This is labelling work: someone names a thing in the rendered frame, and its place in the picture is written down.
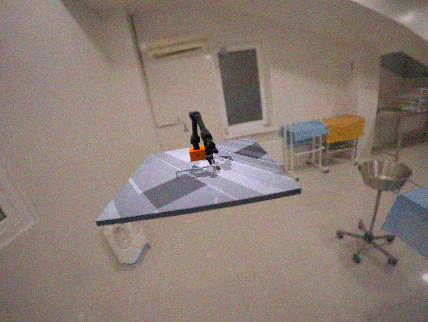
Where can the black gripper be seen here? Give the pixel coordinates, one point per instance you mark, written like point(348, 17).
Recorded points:
point(209, 156)

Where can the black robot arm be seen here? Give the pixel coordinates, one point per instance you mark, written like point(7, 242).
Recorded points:
point(205, 134)

